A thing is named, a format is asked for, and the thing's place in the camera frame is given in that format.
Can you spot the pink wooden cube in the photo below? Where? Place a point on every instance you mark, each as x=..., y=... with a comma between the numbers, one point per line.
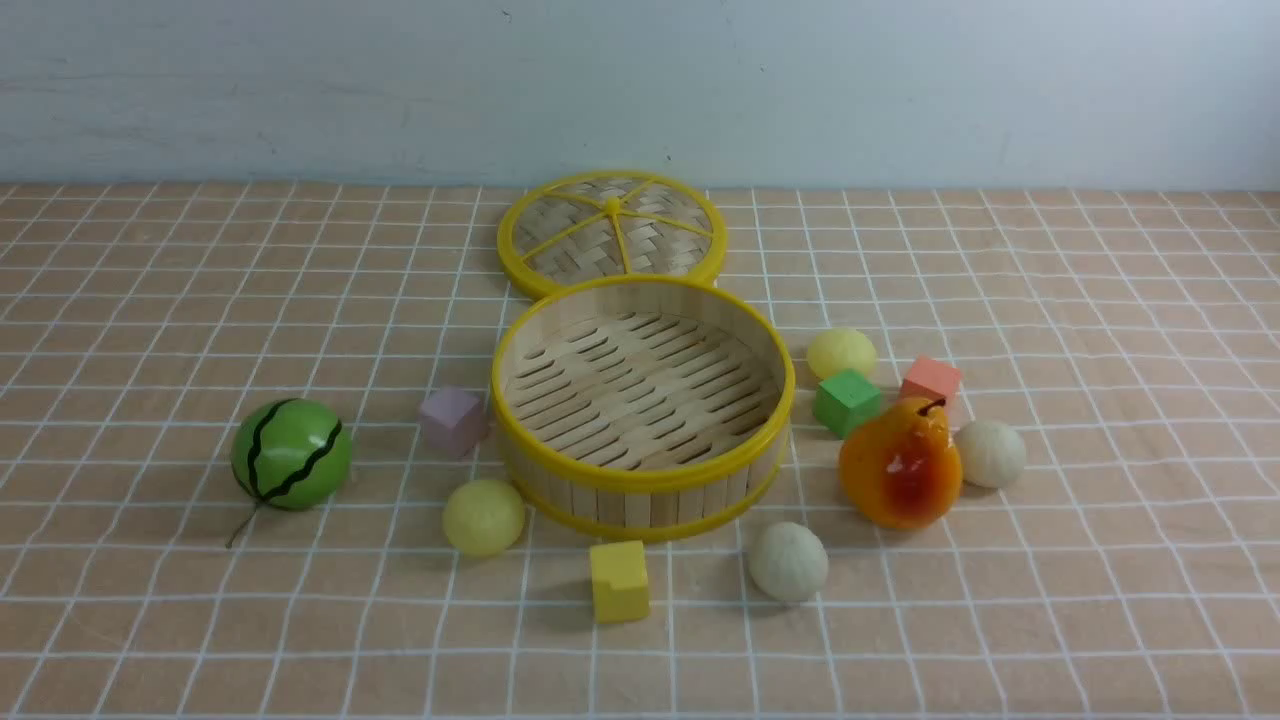
x=453, y=421

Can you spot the woven bamboo steamer lid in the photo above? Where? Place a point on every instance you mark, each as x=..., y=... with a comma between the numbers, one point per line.
x=599, y=224

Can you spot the yellow bun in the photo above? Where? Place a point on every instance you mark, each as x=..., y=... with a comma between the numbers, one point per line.
x=841, y=349
x=484, y=517

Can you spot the yellow wooden cube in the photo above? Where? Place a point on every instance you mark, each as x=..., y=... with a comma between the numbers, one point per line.
x=619, y=582

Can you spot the checkered orange tablecloth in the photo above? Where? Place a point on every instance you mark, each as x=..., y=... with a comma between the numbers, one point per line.
x=1131, y=573

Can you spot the bamboo steamer tray yellow rim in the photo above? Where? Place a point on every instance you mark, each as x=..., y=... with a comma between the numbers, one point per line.
x=642, y=407

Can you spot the white bun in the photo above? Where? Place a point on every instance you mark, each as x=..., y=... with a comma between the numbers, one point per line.
x=992, y=453
x=787, y=562

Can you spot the white bun front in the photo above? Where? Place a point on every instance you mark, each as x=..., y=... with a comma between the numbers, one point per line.
x=787, y=562

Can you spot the green toy watermelon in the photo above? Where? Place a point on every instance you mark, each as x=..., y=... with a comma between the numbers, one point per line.
x=291, y=454

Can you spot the green wooden cube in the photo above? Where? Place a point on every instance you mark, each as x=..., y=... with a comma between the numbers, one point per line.
x=845, y=400

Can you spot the orange toy pear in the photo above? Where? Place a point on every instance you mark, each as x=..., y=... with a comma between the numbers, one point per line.
x=902, y=470

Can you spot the orange wooden cube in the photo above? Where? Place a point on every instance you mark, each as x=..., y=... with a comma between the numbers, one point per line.
x=931, y=378

